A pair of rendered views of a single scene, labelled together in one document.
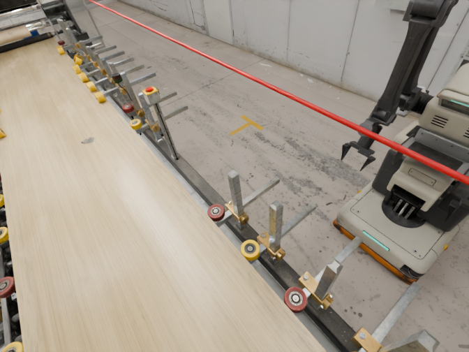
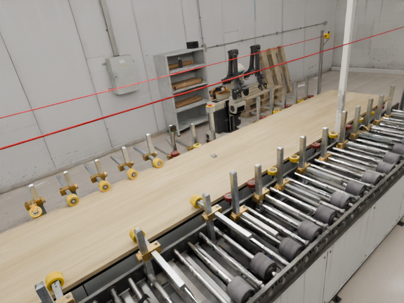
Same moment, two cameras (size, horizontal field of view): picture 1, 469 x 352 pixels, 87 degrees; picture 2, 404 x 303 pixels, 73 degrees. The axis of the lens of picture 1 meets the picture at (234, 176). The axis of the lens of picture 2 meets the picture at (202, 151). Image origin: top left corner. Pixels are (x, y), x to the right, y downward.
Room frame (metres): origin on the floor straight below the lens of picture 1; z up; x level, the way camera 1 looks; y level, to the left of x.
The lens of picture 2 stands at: (1.60, 3.18, 2.06)
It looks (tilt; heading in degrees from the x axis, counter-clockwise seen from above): 26 degrees down; 267
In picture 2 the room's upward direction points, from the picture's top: 8 degrees counter-clockwise
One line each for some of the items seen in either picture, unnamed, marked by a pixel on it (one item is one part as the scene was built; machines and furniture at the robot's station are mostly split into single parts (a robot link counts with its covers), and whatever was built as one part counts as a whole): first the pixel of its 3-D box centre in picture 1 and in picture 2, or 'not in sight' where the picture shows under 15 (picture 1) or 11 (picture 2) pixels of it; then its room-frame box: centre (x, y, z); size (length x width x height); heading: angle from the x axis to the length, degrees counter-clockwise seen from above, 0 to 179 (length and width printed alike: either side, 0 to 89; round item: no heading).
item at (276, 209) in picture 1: (275, 237); (272, 106); (0.48, -0.13, 0.93); 0.04 x 0.04 x 0.48; 32
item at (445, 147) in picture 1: (433, 158); (240, 90); (0.71, -0.91, 0.99); 0.28 x 0.16 x 0.22; 32
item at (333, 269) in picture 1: (322, 290); (284, 105); (0.26, -0.26, 0.88); 0.04 x 0.04 x 0.48; 32
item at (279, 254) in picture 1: (271, 246); not in sight; (0.50, -0.11, 0.81); 0.14 x 0.06 x 0.05; 32
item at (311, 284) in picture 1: (315, 290); not in sight; (0.28, -0.25, 0.82); 0.14 x 0.06 x 0.05; 32
